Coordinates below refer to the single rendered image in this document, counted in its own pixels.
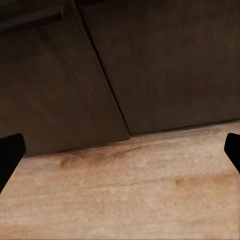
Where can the cabinet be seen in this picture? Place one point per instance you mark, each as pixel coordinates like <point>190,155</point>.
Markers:
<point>80,73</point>

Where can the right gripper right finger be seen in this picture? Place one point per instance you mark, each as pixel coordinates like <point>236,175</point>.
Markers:
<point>232,149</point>

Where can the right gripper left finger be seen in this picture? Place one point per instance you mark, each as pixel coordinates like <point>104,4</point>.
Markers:
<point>12,149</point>

